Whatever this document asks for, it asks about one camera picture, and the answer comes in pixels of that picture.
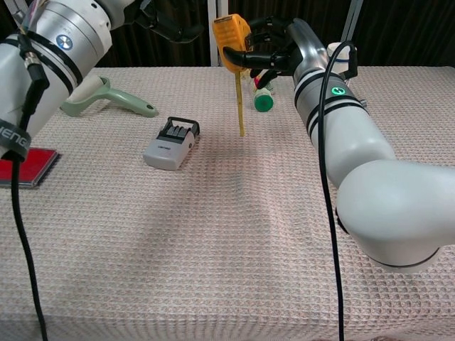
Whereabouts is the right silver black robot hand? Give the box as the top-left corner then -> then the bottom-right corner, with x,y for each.
223,16 -> 330,82

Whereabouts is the yellow tape measure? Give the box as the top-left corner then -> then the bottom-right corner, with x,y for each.
213,13 -> 254,138

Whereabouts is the white paper cup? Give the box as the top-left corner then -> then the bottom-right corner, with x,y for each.
326,41 -> 358,83

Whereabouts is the feather shuttlecock green base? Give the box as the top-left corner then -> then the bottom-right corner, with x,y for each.
245,69 -> 277,112

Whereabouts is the dark curtain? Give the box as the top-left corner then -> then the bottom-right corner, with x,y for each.
0,0 -> 455,68

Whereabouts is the grey black date stamp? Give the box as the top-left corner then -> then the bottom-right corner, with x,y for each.
142,116 -> 201,171

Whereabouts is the green lint roller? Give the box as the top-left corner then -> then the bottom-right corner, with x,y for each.
60,75 -> 160,119

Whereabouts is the beige waffle tablecloth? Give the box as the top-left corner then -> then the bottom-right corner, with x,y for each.
0,65 -> 455,341

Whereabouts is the red notebook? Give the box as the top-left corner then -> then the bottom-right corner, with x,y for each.
0,148 -> 61,190

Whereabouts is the white slanted frame bar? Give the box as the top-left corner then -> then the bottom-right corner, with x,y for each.
341,0 -> 365,45

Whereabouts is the black velcro strap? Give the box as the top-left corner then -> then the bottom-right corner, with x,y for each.
0,119 -> 30,163

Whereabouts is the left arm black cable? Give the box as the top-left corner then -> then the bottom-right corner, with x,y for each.
10,33 -> 50,341

